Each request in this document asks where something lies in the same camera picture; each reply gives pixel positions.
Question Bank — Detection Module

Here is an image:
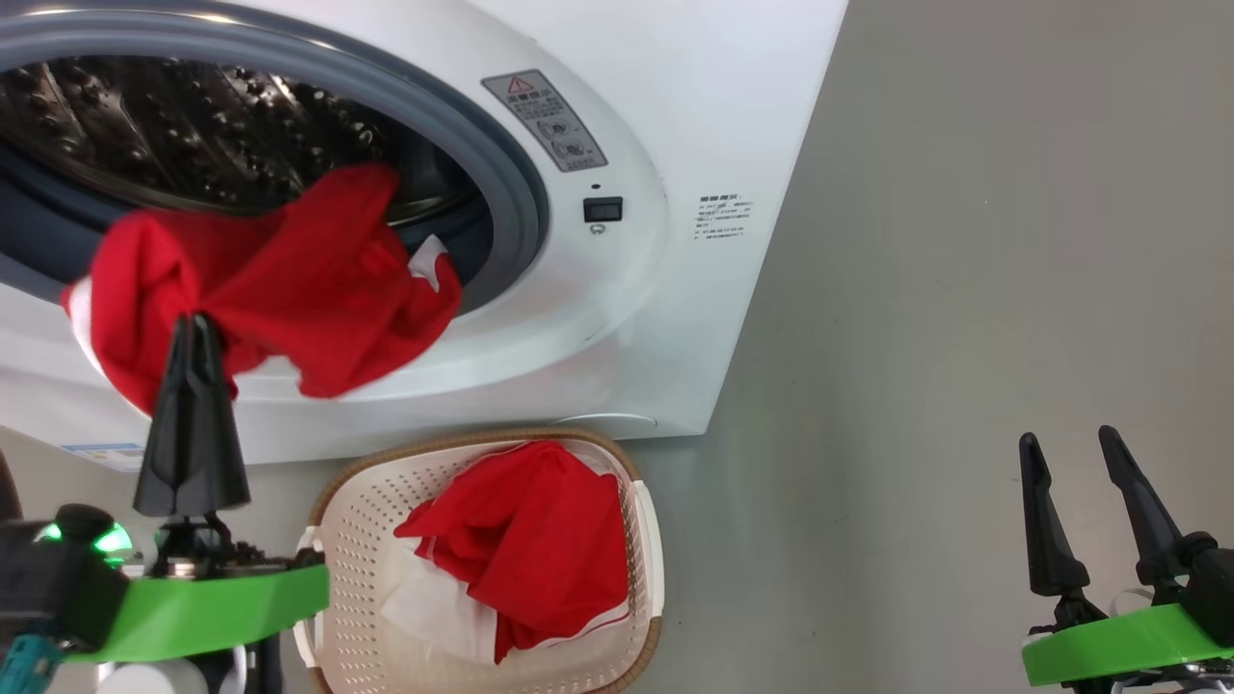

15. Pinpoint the grey warning sticker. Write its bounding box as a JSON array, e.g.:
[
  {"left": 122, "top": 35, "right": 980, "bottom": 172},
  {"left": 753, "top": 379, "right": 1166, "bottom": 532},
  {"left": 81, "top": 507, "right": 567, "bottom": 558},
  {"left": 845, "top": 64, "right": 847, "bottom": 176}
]
[{"left": 480, "top": 68, "right": 609, "bottom": 174}]

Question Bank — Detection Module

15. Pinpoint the stainless steel washing machine drum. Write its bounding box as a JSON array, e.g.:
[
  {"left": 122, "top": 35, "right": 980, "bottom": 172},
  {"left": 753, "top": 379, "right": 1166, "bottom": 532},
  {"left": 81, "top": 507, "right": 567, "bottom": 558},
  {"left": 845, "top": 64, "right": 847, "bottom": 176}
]
[{"left": 0, "top": 53, "right": 483, "bottom": 221}]

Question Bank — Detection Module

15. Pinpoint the round white filter cover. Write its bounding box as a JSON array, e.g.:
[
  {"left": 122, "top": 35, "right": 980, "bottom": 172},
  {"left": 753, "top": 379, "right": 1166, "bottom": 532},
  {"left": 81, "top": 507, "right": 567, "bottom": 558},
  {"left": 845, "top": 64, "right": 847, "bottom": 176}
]
[{"left": 553, "top": 413, "right": 659, "bottom": 433}]

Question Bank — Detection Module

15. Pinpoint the white washing machine body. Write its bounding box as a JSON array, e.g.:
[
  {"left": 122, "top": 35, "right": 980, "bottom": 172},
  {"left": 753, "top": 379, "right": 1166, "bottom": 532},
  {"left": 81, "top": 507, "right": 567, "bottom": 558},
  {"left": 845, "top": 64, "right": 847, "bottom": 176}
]
[{"left": 0, "top": 0, "right": 850, "bottom": 466}]

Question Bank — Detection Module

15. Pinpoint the teal cable connector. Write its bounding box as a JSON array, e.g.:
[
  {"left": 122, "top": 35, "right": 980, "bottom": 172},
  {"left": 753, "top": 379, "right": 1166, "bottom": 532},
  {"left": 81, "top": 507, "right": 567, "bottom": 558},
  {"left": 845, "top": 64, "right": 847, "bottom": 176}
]
[{"left": 0, "top": 633, "right": 65, "bottom": 694}]

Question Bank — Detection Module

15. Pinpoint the blue energy label sticker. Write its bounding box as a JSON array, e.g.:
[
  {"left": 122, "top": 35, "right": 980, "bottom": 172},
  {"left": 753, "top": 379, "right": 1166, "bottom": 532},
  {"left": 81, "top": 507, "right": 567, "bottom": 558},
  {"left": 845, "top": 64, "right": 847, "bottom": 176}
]
[{"left": 60, "top": 441, "right": 148, "bottom": 473}]

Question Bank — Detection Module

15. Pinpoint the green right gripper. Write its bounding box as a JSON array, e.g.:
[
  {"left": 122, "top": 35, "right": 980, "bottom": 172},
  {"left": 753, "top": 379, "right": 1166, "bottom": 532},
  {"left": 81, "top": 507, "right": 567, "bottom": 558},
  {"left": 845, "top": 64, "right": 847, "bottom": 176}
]
[{"left": 1018, "top": 425, "right": 1234, "bottom": 694}]

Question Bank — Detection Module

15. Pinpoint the black round glass washer door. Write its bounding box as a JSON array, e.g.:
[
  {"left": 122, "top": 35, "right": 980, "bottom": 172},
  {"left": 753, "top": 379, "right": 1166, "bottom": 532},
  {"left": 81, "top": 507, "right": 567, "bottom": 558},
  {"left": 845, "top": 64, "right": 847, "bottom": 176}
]
[{"left": 0, "top": 448, "right": 24, "bottom": 523}]

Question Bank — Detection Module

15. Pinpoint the red and white garment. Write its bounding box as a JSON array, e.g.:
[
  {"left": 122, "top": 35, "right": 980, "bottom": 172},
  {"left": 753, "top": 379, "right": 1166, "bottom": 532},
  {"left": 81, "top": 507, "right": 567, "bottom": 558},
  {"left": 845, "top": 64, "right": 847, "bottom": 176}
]
[
  {"left": 379, "top": 440, "right": 633, "bottom": 667},
  {"left": 61, "top": 162, "right": 465, "bottom": 417}
]

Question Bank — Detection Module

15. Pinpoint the cream basket with brown rim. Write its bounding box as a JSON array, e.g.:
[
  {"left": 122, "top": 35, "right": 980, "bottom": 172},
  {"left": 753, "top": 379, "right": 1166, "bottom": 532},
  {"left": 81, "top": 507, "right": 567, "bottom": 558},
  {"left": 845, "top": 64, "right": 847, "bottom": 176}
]
[{"left": 292, "top": 427, "right": 666, "bottom": 694}]

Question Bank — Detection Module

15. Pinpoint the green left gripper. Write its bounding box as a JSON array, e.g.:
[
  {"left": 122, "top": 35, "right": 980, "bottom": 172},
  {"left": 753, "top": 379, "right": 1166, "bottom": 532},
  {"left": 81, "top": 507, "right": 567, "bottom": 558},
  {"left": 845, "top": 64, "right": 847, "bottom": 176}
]
[{"left": 66, "top": 313, "right": 332, "bottom": 666}]

